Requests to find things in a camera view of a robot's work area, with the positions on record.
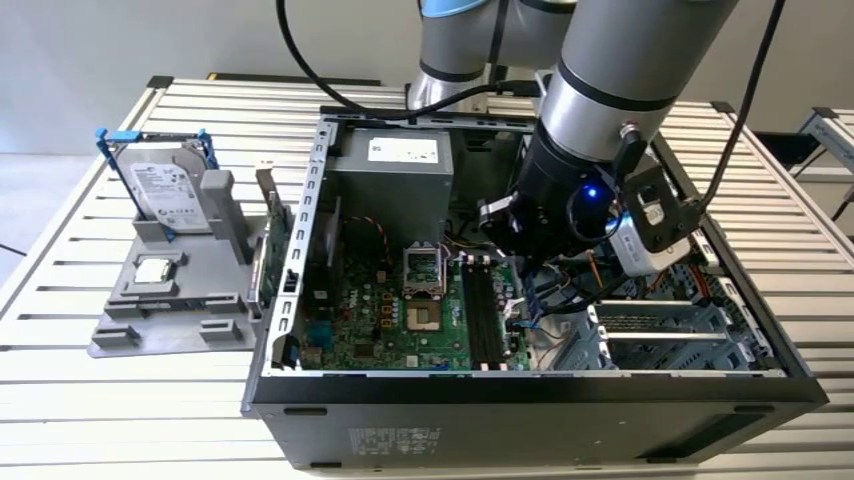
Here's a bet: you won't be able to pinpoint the green motherboard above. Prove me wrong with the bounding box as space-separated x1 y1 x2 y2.
296 244 535 374

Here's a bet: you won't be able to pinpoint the black RAM slot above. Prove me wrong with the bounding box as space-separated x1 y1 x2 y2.
461 255 485 372
477 255 501 372
469 255 493 372

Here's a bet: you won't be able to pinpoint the CPU socket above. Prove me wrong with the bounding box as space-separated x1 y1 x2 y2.
404 295 447 335

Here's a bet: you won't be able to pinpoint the black open PC case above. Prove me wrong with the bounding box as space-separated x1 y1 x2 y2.
239 102 830 471

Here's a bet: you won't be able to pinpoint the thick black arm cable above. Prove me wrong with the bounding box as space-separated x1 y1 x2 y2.
275 0 539 122

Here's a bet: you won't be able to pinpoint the grey power supply unit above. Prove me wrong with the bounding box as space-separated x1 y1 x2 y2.
325 127 456 246

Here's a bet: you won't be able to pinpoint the metal socket cover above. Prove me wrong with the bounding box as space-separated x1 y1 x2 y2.
401 242 447 296

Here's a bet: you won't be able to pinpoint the silver CPU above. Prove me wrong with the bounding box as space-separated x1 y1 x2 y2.
134 257 179 284

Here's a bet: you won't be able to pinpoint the grey metal disk bay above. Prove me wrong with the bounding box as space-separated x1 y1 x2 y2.
586 298 768 372

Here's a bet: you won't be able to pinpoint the grey camera with black bracket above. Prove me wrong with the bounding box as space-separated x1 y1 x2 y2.
610 164 706 277

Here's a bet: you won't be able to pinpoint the red yellow power wires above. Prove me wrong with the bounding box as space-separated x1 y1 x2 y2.
686 262 720 307

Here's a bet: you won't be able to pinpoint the neighbouring metal slat table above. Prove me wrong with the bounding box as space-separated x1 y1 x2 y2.
790 105 854 221

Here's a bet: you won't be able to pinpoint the grey plastic parts rack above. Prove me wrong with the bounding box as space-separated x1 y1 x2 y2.
88 169 268 359

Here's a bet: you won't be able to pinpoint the green graphics card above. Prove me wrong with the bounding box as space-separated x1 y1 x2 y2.
244 158 300 321

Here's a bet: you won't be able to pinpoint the black case fan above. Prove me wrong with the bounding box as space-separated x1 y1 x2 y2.
312 195 345 281

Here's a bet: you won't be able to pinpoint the hard disk in blue carrier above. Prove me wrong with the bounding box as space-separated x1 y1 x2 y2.
94 127 221 241

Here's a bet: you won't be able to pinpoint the small silver wrist camera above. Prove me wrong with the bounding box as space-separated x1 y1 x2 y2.
475 196 516 222

